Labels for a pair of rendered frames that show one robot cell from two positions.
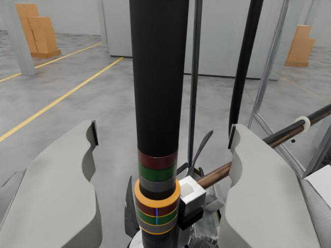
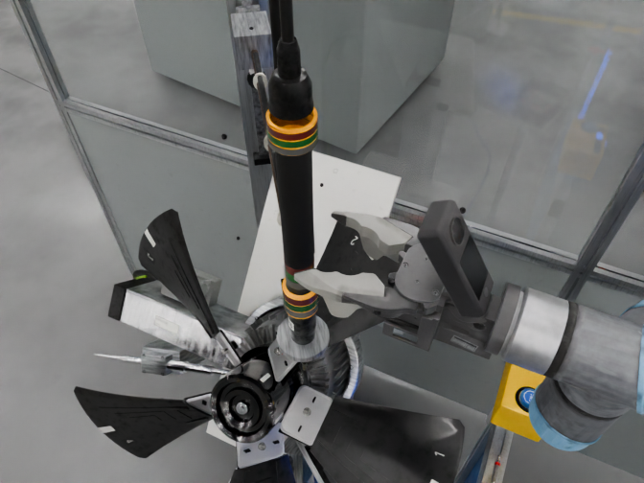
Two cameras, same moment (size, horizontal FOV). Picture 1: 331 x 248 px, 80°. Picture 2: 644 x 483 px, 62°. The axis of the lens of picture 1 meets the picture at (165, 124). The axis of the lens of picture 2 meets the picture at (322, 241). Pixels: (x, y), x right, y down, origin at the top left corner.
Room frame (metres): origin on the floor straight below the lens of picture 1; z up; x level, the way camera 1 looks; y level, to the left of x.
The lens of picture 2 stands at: (-0.05, 0.33, 2.08)
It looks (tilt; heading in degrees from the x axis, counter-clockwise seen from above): 50 degrees down; 295
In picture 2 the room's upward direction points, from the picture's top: straight up
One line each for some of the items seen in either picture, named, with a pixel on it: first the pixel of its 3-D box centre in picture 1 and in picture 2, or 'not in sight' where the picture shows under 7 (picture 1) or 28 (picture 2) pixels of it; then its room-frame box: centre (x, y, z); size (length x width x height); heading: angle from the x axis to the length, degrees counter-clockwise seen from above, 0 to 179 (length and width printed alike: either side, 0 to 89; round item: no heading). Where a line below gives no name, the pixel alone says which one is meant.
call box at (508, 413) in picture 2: not in sight; (526, 391); (-0.23, -0.29, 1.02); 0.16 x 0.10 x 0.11; 90
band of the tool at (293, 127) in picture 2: not in sight; (292, 128); (0.13, 0.01, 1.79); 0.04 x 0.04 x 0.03
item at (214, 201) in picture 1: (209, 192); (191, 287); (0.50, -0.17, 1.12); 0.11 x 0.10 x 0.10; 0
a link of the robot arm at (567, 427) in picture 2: not in sight; (585, 394); (-0.20, -0.02, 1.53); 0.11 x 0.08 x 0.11; 60
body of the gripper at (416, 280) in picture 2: not in sight; (447, 303); (-0.04, 0.00, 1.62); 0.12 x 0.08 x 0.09; 0
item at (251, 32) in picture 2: not in sight; (251, 38); (0.49, -0.51, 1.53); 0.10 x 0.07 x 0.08; 125
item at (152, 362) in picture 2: not in sight; (156, 362); (0.48, 0.00, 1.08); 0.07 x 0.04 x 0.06; 11
